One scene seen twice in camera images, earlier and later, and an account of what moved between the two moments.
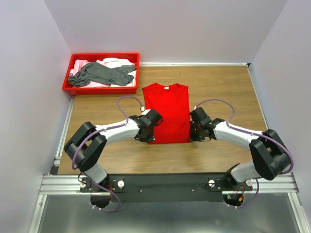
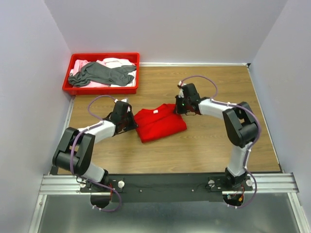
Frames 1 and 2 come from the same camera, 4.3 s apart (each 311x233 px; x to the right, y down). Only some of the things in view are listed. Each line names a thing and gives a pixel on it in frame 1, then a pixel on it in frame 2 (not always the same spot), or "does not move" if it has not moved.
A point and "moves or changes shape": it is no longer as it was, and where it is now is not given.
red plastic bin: [72, 90] does not move
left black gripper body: [149, 137] → [129, 122]
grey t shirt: [115, 75] does not move
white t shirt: [116, 62] does not move
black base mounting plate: [166, 187] does not move
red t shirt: [172, 102] moves or changes shape
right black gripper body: [195, 133] → [181, 107]
